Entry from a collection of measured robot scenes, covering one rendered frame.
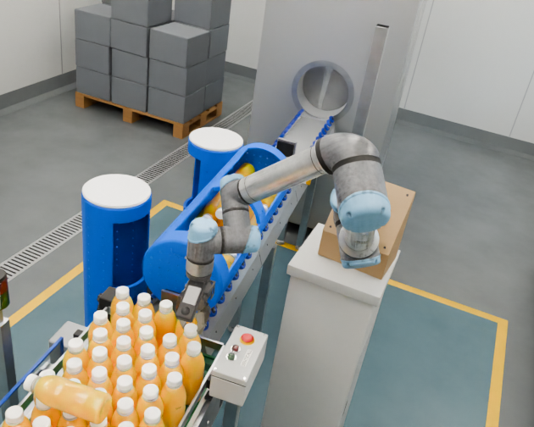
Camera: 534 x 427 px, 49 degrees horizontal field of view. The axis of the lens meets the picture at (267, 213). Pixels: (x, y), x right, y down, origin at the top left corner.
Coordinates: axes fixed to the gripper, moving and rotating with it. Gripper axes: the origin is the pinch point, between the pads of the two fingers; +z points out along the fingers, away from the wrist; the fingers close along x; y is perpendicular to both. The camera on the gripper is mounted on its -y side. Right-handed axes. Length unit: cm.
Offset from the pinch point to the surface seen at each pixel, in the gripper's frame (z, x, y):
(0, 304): -8, 46, -22
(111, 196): 6, 62, 64
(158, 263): -2.7, 21.0, 21.1
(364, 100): -24, -20, 165
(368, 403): 110, -62, 101
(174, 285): 4.5, 14.9, 21.1
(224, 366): -0.1, -13.9, -9.6
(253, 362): -0.1, -20.8, -4.6
